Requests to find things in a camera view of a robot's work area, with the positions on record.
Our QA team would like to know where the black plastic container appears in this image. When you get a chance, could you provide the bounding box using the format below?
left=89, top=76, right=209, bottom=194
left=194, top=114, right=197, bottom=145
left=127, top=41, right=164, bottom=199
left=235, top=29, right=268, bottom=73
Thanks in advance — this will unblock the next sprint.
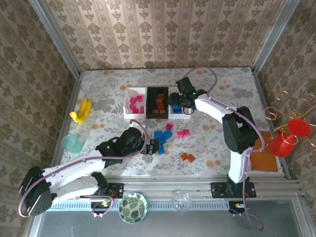
left=145, top=86, right=170, bottom=119

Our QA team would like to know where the red cup with wire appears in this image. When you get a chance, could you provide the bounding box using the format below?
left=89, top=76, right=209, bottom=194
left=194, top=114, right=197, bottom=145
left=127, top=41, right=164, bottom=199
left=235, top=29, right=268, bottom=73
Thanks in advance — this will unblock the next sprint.
left=264, top=89, right=316, bottom=149

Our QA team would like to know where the aluminium frame post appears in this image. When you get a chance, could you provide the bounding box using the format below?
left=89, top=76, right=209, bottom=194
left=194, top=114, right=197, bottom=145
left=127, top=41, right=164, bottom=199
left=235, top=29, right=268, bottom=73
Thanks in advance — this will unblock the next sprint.
left=28, top=0, right=81, bottom=78
left=251, top=0, right=301, bottom=75

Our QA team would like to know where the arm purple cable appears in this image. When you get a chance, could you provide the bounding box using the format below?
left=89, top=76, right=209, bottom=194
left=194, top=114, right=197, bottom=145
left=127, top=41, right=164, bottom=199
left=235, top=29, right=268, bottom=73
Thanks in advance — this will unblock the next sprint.
left=183, top=67, right=265, bottom=232
left=18, top=119, right=149, bottom=218

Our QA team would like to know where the red round disc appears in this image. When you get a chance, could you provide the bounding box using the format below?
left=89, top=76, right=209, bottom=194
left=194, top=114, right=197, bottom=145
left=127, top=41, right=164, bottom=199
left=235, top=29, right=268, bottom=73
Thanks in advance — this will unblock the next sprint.
left=287, top=118, right=312, bottom=138

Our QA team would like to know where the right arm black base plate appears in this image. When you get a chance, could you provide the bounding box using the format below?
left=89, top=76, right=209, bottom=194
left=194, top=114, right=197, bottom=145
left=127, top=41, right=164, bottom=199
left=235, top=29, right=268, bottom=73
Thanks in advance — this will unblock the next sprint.
left=210, top=182, right=257, bottom=198

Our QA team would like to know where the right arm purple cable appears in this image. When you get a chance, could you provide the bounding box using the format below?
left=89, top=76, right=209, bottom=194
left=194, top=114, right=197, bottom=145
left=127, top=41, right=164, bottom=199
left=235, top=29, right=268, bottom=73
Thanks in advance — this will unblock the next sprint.
left=183, top=67, right=265, bottom=232

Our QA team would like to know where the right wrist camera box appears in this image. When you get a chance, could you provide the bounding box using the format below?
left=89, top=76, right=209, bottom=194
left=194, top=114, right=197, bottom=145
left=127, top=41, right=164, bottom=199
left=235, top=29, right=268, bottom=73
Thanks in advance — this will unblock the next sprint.
left=175, top=77, right=197, bottom=96

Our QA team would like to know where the small black connector box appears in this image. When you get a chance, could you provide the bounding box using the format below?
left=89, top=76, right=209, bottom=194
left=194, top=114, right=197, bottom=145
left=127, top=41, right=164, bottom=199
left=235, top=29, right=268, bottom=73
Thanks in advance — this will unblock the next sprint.
left=90, top=201, right=112, bottom=210
left=228, top=201, right=250, bottom=214

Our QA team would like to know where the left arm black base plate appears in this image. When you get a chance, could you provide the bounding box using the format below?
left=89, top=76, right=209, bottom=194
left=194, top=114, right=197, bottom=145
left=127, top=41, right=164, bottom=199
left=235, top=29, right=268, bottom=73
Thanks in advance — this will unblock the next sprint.
left=80, top=182, right=124, bottom=199

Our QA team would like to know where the grey metal shelf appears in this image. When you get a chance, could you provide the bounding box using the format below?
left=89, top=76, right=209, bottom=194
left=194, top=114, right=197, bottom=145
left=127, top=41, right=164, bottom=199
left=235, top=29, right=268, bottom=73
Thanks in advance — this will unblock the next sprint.
left=24, top=194, right=312, bottom=237

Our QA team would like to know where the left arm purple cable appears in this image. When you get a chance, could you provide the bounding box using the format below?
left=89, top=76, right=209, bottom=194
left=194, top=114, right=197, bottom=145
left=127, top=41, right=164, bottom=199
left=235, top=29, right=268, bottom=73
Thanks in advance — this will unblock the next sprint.
left=18, top=119, right=149, bottom=218

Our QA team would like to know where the teal translucent cup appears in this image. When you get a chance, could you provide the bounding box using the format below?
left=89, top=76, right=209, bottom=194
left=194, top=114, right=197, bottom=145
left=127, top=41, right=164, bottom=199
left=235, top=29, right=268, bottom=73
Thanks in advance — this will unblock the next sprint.
left=61, top=134, right=83, bottom=154

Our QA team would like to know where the grey slotted cable duct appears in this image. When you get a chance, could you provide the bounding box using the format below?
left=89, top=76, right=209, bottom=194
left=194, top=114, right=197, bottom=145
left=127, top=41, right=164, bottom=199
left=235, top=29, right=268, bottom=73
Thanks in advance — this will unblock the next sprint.
left=40, top=199, right=232, bottom=212

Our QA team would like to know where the yellow toy banana bunch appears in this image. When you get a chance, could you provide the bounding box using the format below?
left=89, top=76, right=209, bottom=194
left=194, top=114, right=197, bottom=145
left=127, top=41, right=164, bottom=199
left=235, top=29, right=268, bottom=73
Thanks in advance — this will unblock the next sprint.
left=70, top=98, right=92, bottom=123

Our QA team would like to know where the clear glass ball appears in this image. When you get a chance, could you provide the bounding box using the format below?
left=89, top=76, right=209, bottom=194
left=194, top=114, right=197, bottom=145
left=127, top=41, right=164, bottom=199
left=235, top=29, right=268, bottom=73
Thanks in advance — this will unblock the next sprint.
left=171, top=190, right=193, bottom=211

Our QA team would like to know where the white plastic container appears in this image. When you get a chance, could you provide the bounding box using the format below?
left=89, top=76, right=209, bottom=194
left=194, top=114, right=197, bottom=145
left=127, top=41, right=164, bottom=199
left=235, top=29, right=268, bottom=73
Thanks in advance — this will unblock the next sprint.
left=168, top=85, right=193, bottom=119
left=123, top=86, right=148, bottom=119

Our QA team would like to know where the aluminium table side rail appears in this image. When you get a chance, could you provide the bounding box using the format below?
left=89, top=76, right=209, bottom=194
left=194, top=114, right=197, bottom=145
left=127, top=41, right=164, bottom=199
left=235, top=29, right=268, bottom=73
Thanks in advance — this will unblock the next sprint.
left=251, top=70, right=292, bottom=180

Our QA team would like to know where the orange flat board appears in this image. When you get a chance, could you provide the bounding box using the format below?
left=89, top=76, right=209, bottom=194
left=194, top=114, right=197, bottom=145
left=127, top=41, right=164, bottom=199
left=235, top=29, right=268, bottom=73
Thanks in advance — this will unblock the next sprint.
left=249, top=130, right=279, bottom=173

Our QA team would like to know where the green leaf pattern bowl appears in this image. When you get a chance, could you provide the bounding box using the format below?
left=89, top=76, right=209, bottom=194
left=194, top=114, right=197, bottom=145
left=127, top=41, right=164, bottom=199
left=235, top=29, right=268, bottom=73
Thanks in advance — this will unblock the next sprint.
left=118, top=192, right=148, bottom=224

